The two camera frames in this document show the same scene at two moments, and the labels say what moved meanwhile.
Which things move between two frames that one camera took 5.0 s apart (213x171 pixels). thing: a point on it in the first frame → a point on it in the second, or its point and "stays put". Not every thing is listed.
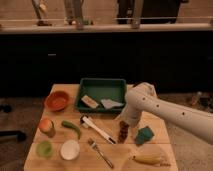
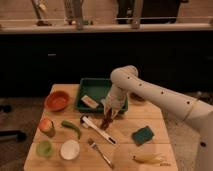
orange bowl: (57, 100) stays put
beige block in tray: (89, 101) stays put
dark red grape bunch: (123, 129) → (108, 118)
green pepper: (75, 128) stays put
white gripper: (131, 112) → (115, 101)
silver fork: (95, 146) stays put
